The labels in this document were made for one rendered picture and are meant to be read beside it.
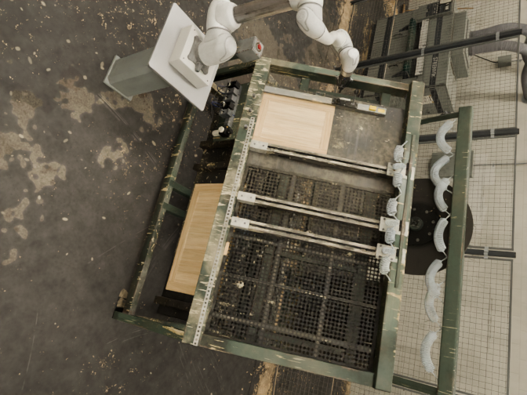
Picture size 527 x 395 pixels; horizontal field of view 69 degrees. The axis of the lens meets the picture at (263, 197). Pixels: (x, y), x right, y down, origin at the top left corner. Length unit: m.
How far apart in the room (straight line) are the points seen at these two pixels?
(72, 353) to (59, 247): 0.76
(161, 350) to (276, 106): 2.28
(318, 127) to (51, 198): 1.94
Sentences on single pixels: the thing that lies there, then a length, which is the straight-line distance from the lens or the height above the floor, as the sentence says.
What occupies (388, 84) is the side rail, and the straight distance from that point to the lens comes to 3.28.
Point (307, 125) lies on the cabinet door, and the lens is 3.00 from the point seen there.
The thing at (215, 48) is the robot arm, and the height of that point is 1.05.
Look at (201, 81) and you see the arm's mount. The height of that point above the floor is 0.84.
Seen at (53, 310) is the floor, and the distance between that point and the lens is 3.05.
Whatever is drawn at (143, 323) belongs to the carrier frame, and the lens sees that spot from 3.00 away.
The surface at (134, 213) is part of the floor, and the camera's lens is 3.27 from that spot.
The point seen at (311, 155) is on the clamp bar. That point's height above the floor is 1.29.
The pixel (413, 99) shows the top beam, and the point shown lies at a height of 1.87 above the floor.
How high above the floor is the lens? 2.66
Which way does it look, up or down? 36 degrees down
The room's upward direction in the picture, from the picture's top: 90 degrees clockwise
